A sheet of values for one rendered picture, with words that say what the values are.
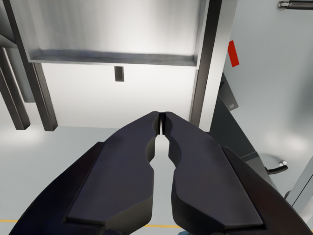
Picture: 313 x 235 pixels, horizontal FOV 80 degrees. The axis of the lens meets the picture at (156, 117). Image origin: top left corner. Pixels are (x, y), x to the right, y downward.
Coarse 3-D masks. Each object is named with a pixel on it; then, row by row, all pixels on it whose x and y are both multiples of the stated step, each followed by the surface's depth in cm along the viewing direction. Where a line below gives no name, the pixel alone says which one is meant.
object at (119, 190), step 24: (144, 120) 11; (120, 144) 9; (144, 144) 9; (96, 168) 8; (120, 168) 8; (144, 168) 8; (96, 192) 7; (120, 192) 7; (144, 192) 7; (72, 216) 6; (96, 216) 6; (120, 216) 6; (144, 216) 7
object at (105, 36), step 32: (32, 0) 27; (64, 0) 27; (96, 0) 27; (128, 0) 27; (160, 0) 27; (192, 0) 27; (32, 32) 29; (64, 32) 30; (96, 32) 29; (128, 32) 29; (160, 32) 29; (192, 32) 29; (96, 64) 29; (128, 64) 29; (160, 64) 29; (192, 64) 30
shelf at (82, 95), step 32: (0, 0) 28; (224, 0) 27; (0, 32) 30; (224, 32) 29; (64, 64) 32; (0, 96) 36; (64, 96) 35; (96, 96) 35; (128, 96) 35; (160, 96) 35; (160, 128) 39
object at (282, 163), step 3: (279, 162) 161; (282, 162) 160; (285, 162) 160; (279, 165) 162; (282, 165) 161; (285, 165) 157; (276, 168) 153; (279, 168) 153; (282, 168) 154; (285, 168) 154; (267, 171) 148; (270, 171) 150; (273, 171) 151; (276, 171) 151; (279, 171) 152; (282, 171) 154; (270, 174) 152
